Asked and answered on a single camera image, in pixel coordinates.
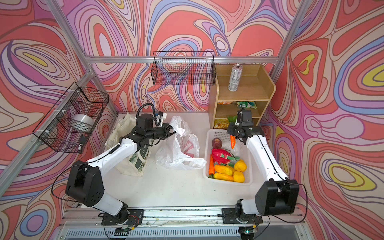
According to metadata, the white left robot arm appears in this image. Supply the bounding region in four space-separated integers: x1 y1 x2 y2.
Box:
66 124 176 224

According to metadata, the yellow squash upper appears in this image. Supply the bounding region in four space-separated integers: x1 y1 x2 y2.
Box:
214 165 234 176

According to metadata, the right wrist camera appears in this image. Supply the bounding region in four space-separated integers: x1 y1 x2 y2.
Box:
236 109 254 127

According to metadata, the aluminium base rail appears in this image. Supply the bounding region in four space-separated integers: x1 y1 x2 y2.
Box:
58 206 310 238

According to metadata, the yellow squash lower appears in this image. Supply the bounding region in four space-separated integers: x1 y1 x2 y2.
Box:
214 173 233 182

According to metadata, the yellow lemon upper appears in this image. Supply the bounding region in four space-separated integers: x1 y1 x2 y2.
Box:
234 159 248 173

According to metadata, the dark red passion fruit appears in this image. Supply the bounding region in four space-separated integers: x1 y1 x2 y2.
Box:
212 138 222 149

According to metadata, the yellow snack packet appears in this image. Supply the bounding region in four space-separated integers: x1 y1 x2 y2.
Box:
213 119 230 130

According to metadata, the black wire basket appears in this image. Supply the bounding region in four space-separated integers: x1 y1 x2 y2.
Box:
33 83 110 154
151 51 216 86

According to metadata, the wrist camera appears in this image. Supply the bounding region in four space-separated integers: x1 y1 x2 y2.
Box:
236 109 254 127
136 112 167 130

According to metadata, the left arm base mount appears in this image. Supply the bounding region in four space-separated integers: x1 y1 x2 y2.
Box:
99 209 145 227

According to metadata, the yellow lemon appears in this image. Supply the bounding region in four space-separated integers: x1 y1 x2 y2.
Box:
233 171 245 183
234 159 248 173

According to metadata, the black wire basket left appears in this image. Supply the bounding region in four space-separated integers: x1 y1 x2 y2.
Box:
33 83 110 154

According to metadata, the black wire basket back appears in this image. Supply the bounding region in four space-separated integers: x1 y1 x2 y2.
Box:
151 51 216 86

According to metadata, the silver drink can right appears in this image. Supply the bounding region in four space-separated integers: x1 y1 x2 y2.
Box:
228 64 243 92

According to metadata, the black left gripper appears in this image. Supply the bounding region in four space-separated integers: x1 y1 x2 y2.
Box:
145 123 179 141

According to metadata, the orange carrot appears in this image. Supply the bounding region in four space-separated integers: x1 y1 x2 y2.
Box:
230 136 236 149
209 155 215 178

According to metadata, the cream canvas tote bag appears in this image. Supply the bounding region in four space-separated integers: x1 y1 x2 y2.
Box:
104 114 152 177

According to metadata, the yellow lemon lower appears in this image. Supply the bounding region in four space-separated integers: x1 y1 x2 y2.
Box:
233 171 245 183

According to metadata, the white plastic produce basket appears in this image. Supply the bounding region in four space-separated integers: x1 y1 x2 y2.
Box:
204 129 253 186

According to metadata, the green snack packet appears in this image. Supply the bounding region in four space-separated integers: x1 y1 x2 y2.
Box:
236 102 258 109

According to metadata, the pink dragon fruit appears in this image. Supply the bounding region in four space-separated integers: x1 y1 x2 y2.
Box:
211 149 240 166

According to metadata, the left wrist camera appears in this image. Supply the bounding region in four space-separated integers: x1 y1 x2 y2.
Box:
136 112 167 130

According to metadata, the yellow squash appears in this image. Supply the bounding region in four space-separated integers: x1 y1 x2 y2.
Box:
214 173 233 182
214 165 234 176

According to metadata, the white plastic grocery bag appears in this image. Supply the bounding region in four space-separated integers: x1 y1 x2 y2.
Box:
155 116 207 170

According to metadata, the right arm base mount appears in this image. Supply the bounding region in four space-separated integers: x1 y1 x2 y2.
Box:
218 207 264 225

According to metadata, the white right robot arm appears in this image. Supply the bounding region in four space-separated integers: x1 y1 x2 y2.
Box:
227 123 300 216

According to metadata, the wooden shelf unit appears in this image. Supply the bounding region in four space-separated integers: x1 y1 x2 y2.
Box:
208 64 276 129

